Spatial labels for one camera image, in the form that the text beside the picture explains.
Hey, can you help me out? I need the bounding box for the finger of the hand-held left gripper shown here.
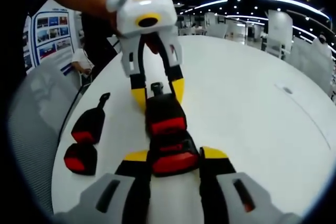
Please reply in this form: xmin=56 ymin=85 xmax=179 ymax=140
xmin=156 ymin=28 xmax=186 ymax=104
xmin=119 ymin=34 xmax=148 ymax=114

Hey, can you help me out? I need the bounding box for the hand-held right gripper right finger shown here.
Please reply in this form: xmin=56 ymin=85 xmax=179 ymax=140
xmin=198 ymin=146 xmax=300 ymax=224

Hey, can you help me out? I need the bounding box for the grey mesh office chair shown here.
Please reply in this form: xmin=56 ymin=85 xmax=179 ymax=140
xmin=7 ymin=57 xmax=89 ymax=210

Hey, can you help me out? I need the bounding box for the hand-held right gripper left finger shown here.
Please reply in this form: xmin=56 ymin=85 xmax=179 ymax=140
xmin=54 ymin=149 xmax=152 ymax=224

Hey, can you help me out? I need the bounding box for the white office chair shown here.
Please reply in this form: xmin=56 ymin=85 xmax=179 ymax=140
xmin=288 ymin=36 xmax=334 ymax=98

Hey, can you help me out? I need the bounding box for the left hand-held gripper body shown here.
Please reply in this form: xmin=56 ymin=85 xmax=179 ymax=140
xmin=115 ymin=0 xmax=179 ymax=38

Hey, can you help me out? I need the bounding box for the white blue poster board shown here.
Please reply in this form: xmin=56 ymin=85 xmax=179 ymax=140
xmin=23 ymin=0 xmax=82 ymax=76

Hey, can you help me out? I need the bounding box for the person's body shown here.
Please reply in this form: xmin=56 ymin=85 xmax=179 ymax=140
xmin=78 ymin=11 xmax=120 ymax=78

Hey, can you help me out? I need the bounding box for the black red seat belt buckle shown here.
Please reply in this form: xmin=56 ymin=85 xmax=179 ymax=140
xmin=63 ymin=142 xmax=99 ymax=176
xmin=70 ymin=92 xmax=111 ymax=145
xmin=145 ymin=81 xmax=187 ymax=138

